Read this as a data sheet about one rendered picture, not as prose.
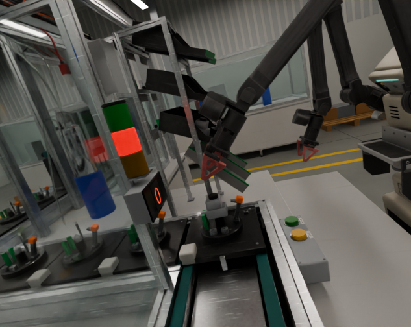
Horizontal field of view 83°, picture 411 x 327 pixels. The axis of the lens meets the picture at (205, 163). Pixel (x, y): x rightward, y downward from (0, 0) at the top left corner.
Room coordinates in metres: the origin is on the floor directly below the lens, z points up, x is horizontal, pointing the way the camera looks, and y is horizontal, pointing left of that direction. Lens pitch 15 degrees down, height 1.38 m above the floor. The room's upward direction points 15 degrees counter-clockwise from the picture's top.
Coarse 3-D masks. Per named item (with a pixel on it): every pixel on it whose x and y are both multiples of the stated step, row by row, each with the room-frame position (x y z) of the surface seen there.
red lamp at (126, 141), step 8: (128, 128) 0.48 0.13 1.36; (112, 136) 0.47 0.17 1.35; (120, 136) 0.47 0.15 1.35; (128, 136) 0.47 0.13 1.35; (136, 136) 0.49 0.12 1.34; (120, 144) 0.47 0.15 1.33; (128, 144) 0.47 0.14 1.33; (136, 144) 0.48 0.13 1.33; (120, 152) 0.47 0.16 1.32; (128, 152) 0.47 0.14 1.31
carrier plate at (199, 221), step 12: (240, 216) 0.71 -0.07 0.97; (252, 216) 0.69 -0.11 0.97; (192, 228) 0.71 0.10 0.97; (252, 228) 0.62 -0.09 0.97; (192, 240) 0.64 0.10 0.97; (204, 240) 0.63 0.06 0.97; (240, 240) 0.58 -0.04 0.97; (252, 240) 0.57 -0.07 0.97; (204, 252) 0.57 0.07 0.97; (216, 252) 0.55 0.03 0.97; (228, 252) 0.54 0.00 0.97; (240, 252) 0.53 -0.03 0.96; (252, 252) 0.53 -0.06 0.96; (264, 252) 0.52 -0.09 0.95; (192, 264) 0.56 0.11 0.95
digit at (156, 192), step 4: (156, 180) 0.51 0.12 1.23; (152, 184) 0.48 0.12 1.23; (156, 184) 0.50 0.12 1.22; (152, 188) 0.47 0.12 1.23; (156, 188) 0.49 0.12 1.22; (152, 192) 0.46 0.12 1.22; (156, 192) 0.49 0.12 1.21; (160, 192) 0.51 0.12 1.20; (156, 196) 0.48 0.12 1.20; (160, 196) 0.50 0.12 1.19; (156, 200) 0.47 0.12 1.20; (160, 200) 0.49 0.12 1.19; (156, 204) 0.47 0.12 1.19; (160, 204) 0.49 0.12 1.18
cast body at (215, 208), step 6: (210, 198) 0.65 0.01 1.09; (216, 198) 0.65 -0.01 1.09; (210, 204) 0.64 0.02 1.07; (216, 204) 0.64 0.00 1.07; (222, 204) 0.66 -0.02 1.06; (210, 210) 0.64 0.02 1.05; (216, 210) 0.64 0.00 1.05; (222, 210) 0.64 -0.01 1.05; (210, 216) 0.64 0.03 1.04; (216, 216) 0.64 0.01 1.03; (222, 216) 0.64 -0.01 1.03
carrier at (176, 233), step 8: (152, 224) 0.82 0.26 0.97; (168, 224) 0.78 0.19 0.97; (176, 224) 0.77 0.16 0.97; (184, 224) 0.75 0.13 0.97; (168, 232) 0.73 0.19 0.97; (176, 232) 0.71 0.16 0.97; (184, 232) 0.71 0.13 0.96; (160, 240) 0.66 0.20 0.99; (168, 240) 0.68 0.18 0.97; (176, 240) 0.67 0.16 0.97; (168, 248) 0.63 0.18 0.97; (176, 248) 0.62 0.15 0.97; (168, 256) 0.59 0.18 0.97; (176, 256) 0.58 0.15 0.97; (168, 264) 0.57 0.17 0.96; (176, 264) 0.56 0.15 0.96
